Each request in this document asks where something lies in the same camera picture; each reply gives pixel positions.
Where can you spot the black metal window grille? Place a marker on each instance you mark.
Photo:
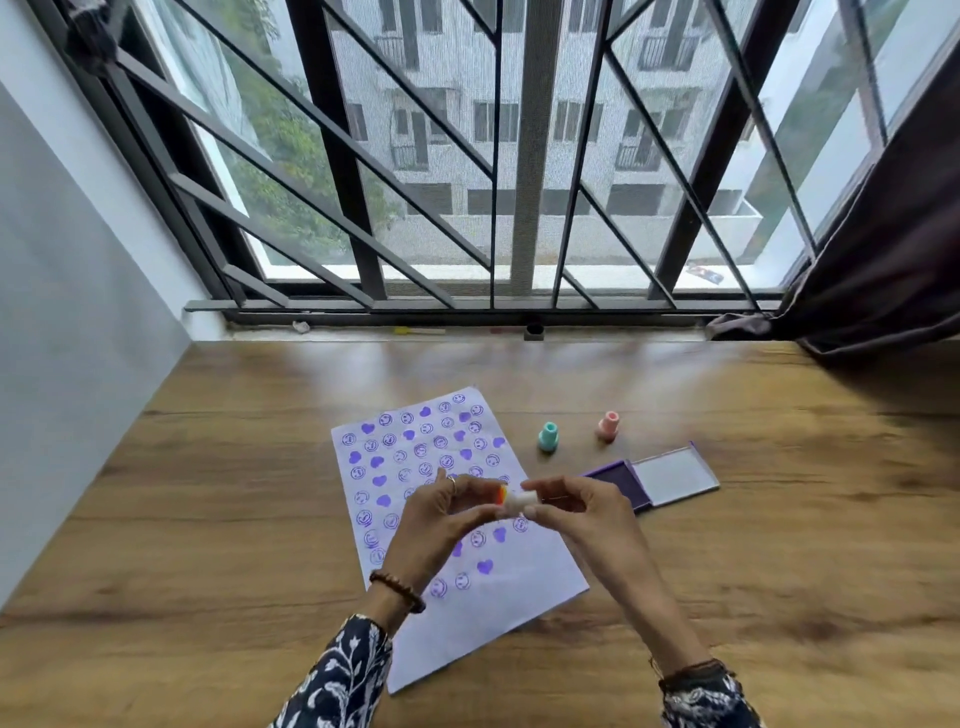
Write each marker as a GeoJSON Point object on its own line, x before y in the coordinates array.
{"type": "Point", "coordinates": [341, 150]}

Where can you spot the teal toy stamp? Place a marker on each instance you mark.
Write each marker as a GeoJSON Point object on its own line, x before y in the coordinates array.
{"type": "Point", "coordinates": [548, 437]}

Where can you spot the dark cloth tied to grille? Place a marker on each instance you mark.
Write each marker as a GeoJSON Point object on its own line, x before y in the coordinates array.
{"type": "Point", "coordinates": [94, 34]}

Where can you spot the pink toy stamp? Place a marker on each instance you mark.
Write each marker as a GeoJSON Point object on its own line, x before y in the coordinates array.
{"type": "Point", "coordinates": [608, 426]}

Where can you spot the dark brown curtain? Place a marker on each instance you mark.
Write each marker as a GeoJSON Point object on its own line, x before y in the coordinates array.
{"type": "Point", "coordinates": [892, 255]}

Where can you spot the grey apartment building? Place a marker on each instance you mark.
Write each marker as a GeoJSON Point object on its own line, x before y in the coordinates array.
{"type": "Point", "coordinates": [450, 112]}

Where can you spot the orange toy stamp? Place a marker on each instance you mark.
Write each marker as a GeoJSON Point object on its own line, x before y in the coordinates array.
{"type": "Point", "coordinates": [496, 495]}

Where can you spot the person's left hand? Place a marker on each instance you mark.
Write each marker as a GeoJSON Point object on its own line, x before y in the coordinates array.
{"type": "Point", "coordinates": [427, 529]}

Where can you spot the white paper with purple stamps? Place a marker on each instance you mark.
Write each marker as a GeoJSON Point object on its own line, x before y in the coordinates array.
{"type": "Point", "coordinates": [420, 450]}

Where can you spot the green tree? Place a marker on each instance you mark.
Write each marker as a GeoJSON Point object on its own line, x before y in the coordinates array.
{"type": "Point", "coordinates": [289, 161]}

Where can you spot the purple ink pad case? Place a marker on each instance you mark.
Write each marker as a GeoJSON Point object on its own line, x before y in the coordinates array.
{"type": "Point", "coordinates": [660, 480]}

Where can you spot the yellow pen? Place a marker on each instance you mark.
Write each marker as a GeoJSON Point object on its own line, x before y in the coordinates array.
{"type": "Point", "coordinates": [420, 331]}

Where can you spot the person's left forearm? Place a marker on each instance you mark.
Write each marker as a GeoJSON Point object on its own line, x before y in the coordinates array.
{"type": "Point", "coordinates": [341, 671]}

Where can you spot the person's right hand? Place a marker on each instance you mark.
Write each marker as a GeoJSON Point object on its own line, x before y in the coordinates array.
{"type": "Point", "coordinates": [600, 529]}

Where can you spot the person's right forearm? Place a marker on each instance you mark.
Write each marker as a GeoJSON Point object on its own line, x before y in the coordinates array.
{"type": "Point", "coordinates": [679, 652]}

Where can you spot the person's right thumb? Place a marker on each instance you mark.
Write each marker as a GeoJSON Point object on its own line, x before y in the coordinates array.
{"type": "Point", "coordinates": [546, 514]}

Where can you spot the colourful crumpled wrapper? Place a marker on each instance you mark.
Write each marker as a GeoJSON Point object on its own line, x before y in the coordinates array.
{"type": "Point", "coordinates": [705, 274]}

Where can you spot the small black window latch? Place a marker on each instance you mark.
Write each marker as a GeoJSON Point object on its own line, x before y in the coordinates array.
{"type": "Point", "coordinates": [534, 331]}

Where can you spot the person's left thumb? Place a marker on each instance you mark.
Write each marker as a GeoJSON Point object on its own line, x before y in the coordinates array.
{"type": "Point", "coordinates": [480, 514]}

